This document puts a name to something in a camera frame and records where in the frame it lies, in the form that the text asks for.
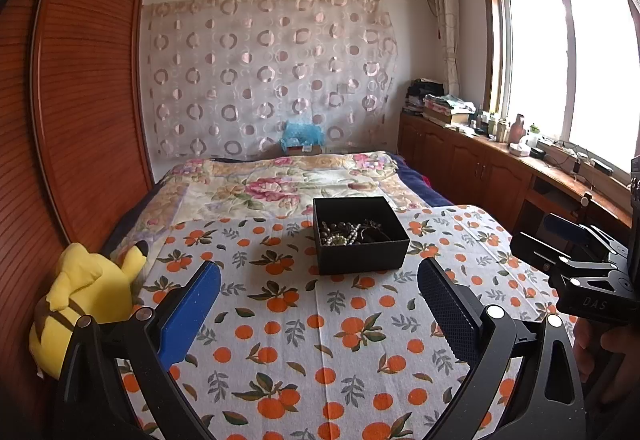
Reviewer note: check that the black cardboard box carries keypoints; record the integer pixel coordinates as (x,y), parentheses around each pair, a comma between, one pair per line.
(365,257)

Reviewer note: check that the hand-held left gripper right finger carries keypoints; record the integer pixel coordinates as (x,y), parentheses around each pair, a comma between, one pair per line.
(450,315)

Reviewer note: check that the yellow plush toy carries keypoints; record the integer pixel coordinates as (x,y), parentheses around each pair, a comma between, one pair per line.
(85,280)

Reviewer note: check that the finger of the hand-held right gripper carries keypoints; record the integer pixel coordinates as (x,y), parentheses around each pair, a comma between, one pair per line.
(530,245)
(567,227)

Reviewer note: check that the wooden cabinet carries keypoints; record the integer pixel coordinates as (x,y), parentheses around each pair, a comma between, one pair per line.
(465,165)

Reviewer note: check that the beige window curtain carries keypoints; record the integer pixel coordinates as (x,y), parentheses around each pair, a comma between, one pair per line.
(447,20)

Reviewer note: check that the sheer circle pattern curtain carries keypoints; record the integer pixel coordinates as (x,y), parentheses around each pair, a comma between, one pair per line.
(260,70)

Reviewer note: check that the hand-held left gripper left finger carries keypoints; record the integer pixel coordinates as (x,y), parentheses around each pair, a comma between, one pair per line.
(192,307)

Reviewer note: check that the dark blue blanket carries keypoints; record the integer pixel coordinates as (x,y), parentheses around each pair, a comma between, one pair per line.
(415,180)

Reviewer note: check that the person's right hand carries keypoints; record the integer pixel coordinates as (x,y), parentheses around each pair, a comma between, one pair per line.
(590,350)

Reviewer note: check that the row of small bottles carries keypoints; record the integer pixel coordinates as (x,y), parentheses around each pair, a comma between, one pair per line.
(492,125)

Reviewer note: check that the small brown cardboard box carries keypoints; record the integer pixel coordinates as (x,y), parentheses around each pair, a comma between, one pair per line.
(302,150)

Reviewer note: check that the stack of clothes and books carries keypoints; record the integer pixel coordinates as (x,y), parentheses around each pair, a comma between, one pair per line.
(440,102)

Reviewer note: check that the blue plastic bag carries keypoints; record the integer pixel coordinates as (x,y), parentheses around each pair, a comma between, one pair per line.
(301,134)

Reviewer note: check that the window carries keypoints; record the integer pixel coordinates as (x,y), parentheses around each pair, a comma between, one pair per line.
(565,60)

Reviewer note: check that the brown ceramic bottle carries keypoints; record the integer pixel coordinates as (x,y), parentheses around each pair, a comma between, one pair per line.
(518,130)

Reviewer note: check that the floral quilt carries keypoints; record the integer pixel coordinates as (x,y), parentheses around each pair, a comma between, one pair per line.
(250,185)

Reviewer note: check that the orange fruit print bedsheet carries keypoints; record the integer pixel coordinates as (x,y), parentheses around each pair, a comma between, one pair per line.
(300,345)

